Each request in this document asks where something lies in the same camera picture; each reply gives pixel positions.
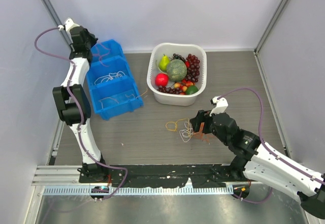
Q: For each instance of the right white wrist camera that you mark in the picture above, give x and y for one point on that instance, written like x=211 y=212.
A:
x=220 y=105

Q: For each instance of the small dark grape bunch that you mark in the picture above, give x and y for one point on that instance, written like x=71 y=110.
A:
x=170 y=90

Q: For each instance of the red yellow cherries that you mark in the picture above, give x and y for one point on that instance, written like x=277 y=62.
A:
x=182 y=86

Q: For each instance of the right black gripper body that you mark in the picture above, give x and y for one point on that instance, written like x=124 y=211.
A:
x=209 y=127

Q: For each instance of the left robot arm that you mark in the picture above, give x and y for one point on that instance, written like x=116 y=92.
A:
x=74 y=107

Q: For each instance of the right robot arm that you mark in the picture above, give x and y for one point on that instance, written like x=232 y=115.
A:
x=258 y=161

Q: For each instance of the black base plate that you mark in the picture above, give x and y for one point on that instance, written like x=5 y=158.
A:
x=165 y=176

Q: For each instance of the green pear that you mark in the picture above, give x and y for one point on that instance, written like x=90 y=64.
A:
x=164 y=63

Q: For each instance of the green lime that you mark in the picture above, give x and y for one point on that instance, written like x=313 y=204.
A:
x=191 y=90

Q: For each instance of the white plastic fruit basket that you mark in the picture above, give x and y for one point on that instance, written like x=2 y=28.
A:
x=169 y=49

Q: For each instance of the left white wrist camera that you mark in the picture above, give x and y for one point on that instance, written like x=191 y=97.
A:
x=68 y=25

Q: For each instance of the green netted melon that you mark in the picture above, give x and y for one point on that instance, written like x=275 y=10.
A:
x=176 y=70

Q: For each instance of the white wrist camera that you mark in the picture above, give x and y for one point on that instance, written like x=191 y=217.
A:
x=220 y=105
x=68 y=25

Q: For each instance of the white slotted cable duct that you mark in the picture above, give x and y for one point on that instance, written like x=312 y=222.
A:
x=90 y=190

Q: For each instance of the blue plastic compartment bin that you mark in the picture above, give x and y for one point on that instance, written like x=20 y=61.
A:
x=112 y=87

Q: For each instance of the red apple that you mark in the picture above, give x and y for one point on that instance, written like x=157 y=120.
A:
x=161 y=79

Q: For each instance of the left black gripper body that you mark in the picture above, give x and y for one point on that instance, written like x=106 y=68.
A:
x=91 y=41

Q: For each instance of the dark red grape bunch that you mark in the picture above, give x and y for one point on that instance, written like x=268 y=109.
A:
x=192 y=63

